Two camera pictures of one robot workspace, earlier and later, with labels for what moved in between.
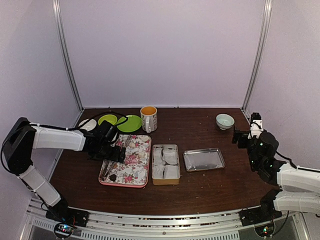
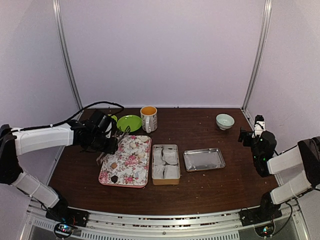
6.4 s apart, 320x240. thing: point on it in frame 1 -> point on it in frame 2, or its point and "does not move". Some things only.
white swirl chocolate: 132,145 does not move
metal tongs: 110,165 -> 120,134
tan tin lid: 202,159 does not move
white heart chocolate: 141,155 does not move
